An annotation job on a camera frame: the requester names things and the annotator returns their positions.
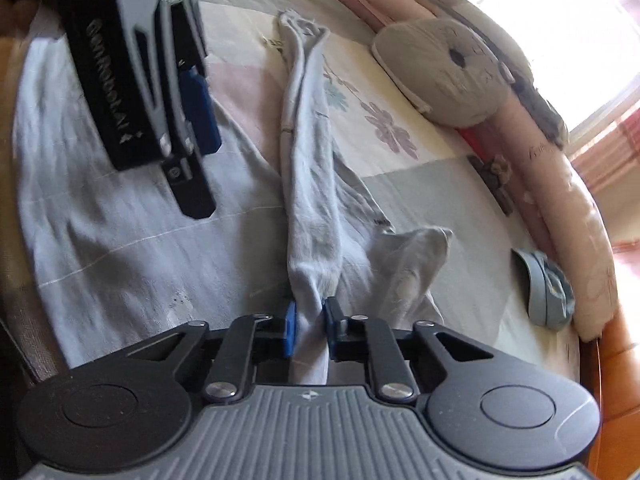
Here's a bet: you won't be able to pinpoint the crumpled blue grey cloth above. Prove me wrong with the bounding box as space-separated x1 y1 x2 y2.
510 67 568 148

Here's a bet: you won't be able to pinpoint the black hair clip with flower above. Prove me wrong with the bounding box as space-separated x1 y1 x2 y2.
467 154 516 217

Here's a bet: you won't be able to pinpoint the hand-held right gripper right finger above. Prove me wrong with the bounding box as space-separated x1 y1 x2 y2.
321 296 501 405

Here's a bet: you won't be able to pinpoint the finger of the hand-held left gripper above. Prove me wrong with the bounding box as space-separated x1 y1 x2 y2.
180 66 223 157
161 152 217 220

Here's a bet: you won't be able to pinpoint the grey cat face cushion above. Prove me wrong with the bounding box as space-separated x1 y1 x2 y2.
371 17 516 128

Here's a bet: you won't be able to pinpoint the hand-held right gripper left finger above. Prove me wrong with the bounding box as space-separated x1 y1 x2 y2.
125 299 298 405

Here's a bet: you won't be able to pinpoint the pink rolled quilt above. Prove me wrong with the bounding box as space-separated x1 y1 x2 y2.
280 0 618 343

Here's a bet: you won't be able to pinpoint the red fabric piece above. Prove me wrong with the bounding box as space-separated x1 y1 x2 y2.
457 127 488 158

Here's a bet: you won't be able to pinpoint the window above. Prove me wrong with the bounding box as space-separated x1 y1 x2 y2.
460 0 640 141

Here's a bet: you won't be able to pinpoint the pink plaid curtain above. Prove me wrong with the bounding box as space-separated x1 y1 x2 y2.
570 115 640 261

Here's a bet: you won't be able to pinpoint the blue cap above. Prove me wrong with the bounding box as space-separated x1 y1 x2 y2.
511 247 576 332

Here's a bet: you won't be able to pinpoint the wooden headboard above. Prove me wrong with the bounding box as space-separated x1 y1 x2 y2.
580 305 640 480

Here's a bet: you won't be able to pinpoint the light grey pants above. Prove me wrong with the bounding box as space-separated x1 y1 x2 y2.
12 10 453 386

